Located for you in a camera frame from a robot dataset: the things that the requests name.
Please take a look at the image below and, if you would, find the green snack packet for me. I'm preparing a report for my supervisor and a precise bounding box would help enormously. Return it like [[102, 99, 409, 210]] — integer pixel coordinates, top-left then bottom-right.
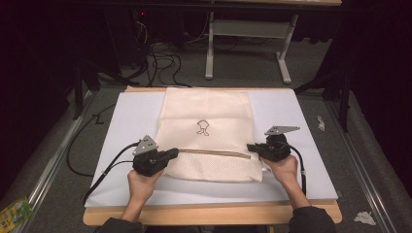
[[0, 195, 35, 231]]

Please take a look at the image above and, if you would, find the black floor cable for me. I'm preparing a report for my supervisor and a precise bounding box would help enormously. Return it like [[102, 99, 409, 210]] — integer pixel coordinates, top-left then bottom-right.
[[66, 102, 117, 179]]

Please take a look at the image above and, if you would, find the bundle of black floor cables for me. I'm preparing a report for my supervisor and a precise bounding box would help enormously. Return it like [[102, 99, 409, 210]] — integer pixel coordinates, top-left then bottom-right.
[[127, 18, 210, 89]]

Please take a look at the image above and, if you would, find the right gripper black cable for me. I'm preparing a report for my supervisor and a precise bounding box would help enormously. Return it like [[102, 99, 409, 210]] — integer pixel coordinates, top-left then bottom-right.
[[282, 141, 308, 197]]

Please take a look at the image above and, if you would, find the wooden table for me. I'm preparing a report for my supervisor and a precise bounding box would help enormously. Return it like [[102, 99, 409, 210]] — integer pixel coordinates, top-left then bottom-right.
[[83, 84, 343, 227]]

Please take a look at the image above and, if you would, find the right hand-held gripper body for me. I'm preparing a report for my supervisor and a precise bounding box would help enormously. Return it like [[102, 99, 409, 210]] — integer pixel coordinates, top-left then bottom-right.
[[256, 124, 301, 163]]

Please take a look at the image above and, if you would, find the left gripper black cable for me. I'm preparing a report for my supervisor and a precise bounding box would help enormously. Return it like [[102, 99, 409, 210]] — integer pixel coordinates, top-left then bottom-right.
[[82, 141, 141, 205]]

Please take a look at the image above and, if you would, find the person's left hand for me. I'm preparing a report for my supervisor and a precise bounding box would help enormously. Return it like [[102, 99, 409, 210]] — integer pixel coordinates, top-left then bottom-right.
[[126, 167, 165, 204]]

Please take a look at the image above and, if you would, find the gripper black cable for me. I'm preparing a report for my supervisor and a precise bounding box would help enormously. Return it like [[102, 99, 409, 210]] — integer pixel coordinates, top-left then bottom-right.
[[82, 141, 141, 205], [282, 141, 308, 197]]

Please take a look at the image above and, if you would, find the white mesh laundry bag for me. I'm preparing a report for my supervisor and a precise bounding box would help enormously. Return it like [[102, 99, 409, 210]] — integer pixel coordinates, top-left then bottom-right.
[[154, 86, 264, 183]]

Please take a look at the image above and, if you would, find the white metal desk frame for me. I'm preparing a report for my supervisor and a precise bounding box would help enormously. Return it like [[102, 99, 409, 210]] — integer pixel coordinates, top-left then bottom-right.
[[204, 0, 343, 85]]

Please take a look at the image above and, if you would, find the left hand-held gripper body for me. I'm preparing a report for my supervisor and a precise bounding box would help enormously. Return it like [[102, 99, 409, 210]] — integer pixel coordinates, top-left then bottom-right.
[[131, 134, 170, 178]]

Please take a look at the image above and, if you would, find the aluminium floor rail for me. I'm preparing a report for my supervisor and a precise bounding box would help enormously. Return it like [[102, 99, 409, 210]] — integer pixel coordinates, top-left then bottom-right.
[[325, 99, 412, 233], [26, 90, 99, 210]]

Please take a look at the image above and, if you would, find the person's right hand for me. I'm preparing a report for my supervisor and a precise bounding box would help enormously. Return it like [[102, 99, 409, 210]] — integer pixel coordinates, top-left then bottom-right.
[[260, 153, 299, 189]]

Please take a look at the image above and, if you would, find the black metal stand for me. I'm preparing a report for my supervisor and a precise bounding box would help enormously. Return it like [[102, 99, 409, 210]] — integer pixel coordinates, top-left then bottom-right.
[[71, 59, 102, 121], [292, 61, 354, 134]]

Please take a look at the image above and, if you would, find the white table mat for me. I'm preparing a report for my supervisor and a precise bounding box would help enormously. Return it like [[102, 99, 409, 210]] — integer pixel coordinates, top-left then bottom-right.
[[84, 88, 339, 209]]

